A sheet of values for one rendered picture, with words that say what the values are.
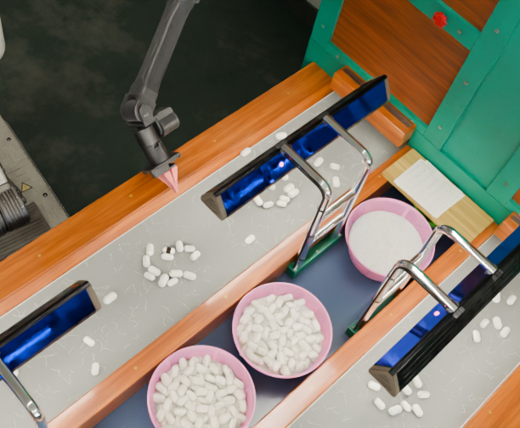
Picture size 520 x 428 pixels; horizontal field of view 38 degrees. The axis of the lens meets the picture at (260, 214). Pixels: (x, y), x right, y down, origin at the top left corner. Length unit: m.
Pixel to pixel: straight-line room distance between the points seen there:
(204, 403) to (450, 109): 1.06
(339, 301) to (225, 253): 0.35
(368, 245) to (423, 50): 0.57
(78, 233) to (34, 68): 1.48
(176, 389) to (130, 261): 0.37
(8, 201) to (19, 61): 1.44
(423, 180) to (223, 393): 0.89
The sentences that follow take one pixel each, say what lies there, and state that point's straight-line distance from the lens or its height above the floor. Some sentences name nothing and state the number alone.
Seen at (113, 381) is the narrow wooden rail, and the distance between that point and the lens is 1.90.
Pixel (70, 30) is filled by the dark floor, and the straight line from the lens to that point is 3.58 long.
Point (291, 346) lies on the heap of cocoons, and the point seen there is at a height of 0.73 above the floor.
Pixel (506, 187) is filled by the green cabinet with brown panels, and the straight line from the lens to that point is 2.25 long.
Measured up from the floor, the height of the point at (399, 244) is 0.73.
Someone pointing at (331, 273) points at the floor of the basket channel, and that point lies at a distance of 2.19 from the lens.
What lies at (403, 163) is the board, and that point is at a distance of 2.34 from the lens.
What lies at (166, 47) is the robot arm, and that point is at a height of 1.06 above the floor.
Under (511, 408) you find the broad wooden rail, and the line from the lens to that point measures 2.11.
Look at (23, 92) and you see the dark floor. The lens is 3.36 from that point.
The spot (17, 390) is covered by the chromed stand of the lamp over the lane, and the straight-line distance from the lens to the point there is 1.54.
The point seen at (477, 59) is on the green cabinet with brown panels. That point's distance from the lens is 2.08.
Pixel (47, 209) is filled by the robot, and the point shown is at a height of 0.47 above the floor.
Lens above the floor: 2.57
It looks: 58 degrees down
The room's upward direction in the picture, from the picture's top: 17 degrees clockwise
